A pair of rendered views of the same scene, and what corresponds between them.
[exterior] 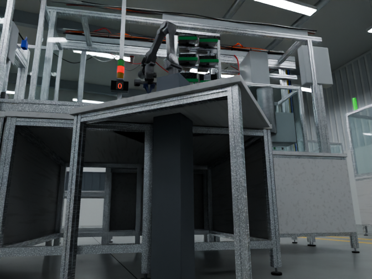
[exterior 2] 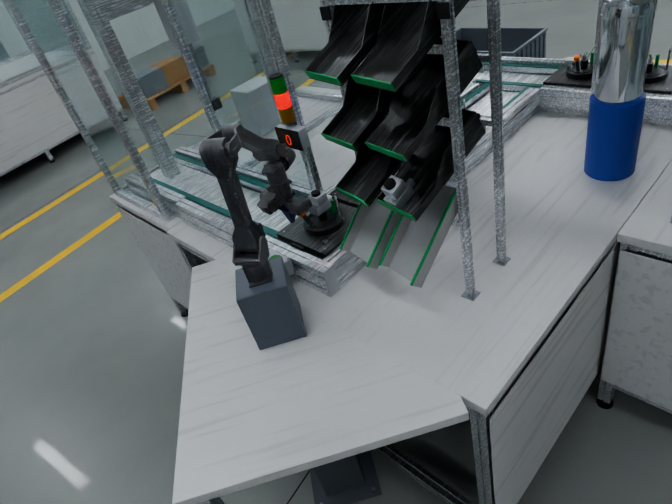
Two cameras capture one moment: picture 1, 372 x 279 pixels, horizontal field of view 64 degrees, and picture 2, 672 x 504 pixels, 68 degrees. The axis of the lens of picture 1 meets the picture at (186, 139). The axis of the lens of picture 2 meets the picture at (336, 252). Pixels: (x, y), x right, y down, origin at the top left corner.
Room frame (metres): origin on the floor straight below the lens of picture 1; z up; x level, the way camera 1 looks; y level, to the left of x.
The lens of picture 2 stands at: (1.26, -1.01, 1.88)
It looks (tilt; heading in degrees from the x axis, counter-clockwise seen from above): 37 degrees down; 65
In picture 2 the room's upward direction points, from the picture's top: 16 degrees counter-clockwise
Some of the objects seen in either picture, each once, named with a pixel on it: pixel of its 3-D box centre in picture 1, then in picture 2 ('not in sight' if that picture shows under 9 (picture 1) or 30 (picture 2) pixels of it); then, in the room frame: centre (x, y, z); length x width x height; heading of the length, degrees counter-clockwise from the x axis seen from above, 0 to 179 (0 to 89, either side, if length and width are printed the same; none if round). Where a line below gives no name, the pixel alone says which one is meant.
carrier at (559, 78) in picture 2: not in sight; (584, 62); (3.22, 0.24, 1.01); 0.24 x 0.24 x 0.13; 11
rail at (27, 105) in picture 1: (101, 112); (247, 238); (1.65, 0.50, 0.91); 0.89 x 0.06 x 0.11; 101
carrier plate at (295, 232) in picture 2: not in sight; (325, 225); (1.85, 0.26, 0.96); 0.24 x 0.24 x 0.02; 11
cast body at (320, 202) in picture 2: not in sight; (320, 199); (1.86, 0.26, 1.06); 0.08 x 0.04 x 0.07; 11
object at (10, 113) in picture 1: (143, 148); (409, 188); (2.29, 0.34, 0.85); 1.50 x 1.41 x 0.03; 101
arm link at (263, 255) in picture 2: (172, 66); (248, 251); (1.53, 0.07, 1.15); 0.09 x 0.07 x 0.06; 129
